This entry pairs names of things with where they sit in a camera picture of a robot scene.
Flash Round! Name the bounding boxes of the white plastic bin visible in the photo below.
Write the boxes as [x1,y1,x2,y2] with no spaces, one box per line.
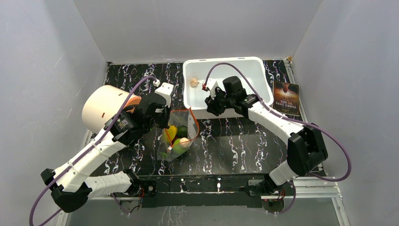
[182,56,274,120]

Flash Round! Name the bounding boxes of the clear orange-zip bag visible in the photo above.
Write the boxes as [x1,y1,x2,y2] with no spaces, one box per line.
[157,108,199,161]

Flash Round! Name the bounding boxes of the green avocado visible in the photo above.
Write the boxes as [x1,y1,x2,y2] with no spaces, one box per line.
[176,125,188,138]

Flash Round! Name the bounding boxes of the garlic bulb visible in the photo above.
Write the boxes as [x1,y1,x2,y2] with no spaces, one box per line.
[179,137,191,147]
[190,78,199,88]

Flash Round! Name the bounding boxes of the green wrinkled fruit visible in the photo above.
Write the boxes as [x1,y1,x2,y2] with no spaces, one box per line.
[172,138,188,156]

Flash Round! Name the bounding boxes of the dark purple mangosteen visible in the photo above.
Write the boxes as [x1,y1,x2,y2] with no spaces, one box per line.
[159,152,169,160]

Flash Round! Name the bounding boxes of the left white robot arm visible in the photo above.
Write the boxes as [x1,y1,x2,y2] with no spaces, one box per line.
[41,93,171,213]

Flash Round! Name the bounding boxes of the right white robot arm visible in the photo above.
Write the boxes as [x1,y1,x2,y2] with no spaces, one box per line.
[202,76,328,196]

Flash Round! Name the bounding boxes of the cream orange cylinder appliance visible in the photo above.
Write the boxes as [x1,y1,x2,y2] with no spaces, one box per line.
[82,85,129,134]

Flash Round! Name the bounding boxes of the dark cover book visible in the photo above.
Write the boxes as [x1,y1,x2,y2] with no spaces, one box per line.
[272,81,300,117]

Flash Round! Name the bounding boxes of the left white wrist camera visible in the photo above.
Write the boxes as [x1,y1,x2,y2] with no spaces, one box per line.
[155,82,175,107]

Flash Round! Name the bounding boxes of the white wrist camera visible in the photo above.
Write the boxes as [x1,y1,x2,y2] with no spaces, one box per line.
[202,78,219,99]
[155,82,175,107]

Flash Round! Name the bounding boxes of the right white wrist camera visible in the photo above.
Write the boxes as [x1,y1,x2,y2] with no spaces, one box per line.
[202,78,219,99]

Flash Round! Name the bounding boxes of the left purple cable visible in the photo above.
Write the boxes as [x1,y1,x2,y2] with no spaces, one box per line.
[29,74,158,226]

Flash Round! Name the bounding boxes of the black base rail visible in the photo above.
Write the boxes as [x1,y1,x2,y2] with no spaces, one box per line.
[118,173,294,208]

